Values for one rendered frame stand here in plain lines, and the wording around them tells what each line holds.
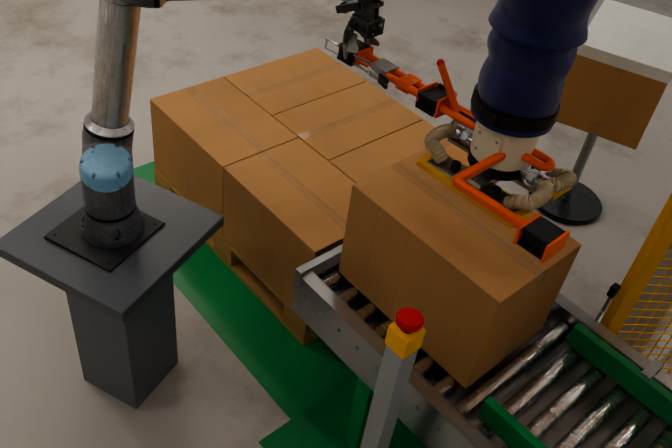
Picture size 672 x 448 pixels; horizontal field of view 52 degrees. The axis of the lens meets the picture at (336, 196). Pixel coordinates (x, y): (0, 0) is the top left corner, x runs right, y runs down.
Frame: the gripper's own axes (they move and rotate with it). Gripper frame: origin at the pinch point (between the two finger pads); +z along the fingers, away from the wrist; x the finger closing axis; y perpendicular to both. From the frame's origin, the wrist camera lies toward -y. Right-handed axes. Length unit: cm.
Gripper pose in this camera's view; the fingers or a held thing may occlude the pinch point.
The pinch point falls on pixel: (355, 52)
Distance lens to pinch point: 223.3
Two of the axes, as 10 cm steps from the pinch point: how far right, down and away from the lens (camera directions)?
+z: -1.0, 7.6, 6.4
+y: 6.5, 5.4, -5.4
